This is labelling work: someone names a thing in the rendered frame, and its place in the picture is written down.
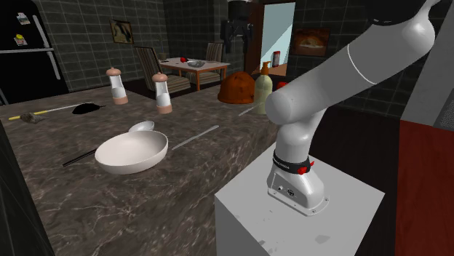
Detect brown round bread loaf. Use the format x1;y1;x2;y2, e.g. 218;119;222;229
217;71;257;105

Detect dark framed wall picture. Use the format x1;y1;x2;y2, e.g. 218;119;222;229
109;19;135;46

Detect small white bowl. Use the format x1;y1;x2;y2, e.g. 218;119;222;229
128;121;156;133

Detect open brown door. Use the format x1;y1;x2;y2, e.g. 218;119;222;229
244;1;296;77

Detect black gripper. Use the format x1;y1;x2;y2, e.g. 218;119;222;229
220;0;255;55

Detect white and tan pepper mill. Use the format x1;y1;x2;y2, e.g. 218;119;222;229
105;67;130;105
151;72;174;115

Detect black fridge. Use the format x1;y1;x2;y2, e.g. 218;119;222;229
0;0;71;106

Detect short silver rod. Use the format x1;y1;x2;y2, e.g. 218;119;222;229
237;103;266;117

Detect orange framed wall picture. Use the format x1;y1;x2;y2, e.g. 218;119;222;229
290;27;332;58

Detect dining table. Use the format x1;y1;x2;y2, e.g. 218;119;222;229
159;56;231;92

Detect pale soap dispenser bottle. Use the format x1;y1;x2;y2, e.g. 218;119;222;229
252;60;274;116

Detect striped chair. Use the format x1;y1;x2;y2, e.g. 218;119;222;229
134;46;193;95
184;41;226;87

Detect grey robot stand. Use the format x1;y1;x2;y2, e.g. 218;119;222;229
214;141;386;256

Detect flat black thing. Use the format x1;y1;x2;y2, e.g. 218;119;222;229
71;102;106;116

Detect black chopsticks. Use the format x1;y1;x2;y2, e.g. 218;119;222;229
62;148;99;168

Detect large white bowl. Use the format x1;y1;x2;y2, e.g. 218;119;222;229
94;130;170;176

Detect grey lump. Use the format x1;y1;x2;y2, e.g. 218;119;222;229
19;112;48;124

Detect long silver knife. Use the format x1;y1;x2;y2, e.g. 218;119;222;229
171;124;220;151

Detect yellow and white stick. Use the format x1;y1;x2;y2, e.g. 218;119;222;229
7;103;86;121

